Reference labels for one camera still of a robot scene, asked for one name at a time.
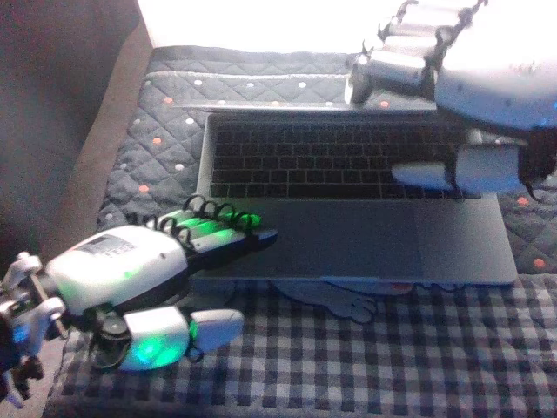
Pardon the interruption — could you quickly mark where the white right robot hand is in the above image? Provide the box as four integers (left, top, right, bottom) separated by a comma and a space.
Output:
343, 0, 557, 201

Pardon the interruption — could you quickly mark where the grey quilt with checked print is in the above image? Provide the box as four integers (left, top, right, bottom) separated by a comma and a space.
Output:
43, 45, 557, 418

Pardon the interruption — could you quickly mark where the silver laptop with black keyboard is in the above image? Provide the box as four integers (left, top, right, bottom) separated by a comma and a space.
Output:
171, 98, 519, 288

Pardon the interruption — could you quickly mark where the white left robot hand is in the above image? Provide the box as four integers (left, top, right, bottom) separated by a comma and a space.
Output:
45, 195, 279, 374

